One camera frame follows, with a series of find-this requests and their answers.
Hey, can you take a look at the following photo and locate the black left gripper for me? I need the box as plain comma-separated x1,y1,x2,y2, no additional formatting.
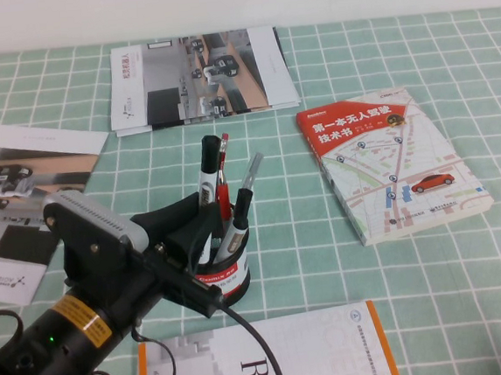
119,190,233,327

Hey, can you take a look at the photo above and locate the white brochure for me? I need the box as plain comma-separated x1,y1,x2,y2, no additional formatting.
102,24,304,140

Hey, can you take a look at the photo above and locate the red book with map cover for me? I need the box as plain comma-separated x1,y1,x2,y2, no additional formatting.
293,79,498,253

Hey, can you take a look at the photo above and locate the thin black wire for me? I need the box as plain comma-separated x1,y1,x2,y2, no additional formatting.
0,293,179,375

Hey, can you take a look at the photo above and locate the silver pen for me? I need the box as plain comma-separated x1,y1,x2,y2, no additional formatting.
236,151,268,193

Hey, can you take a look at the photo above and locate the red pen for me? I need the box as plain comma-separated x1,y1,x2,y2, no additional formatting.
211,150,234,221

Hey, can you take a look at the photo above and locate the black mesh pen holder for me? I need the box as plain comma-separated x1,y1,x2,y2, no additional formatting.
187,199,256,310

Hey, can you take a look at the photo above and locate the black marker with grey label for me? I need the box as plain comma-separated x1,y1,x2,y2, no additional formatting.
191,133,228,212

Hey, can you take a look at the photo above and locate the green checked tablecloth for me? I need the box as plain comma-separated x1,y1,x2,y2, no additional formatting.
0,6,501,375

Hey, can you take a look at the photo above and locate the white book with orange edge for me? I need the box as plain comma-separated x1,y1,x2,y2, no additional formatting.
131,297,403,375

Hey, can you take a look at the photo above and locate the black-capped marker with brown label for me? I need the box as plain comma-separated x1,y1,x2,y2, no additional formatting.
207,186,261,265

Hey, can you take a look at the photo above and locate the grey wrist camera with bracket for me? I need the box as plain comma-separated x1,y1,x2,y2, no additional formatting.
40,182,155,303

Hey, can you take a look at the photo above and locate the robot photo brochure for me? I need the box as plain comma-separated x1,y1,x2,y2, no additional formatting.
103,25,289,133
0,112,125,308

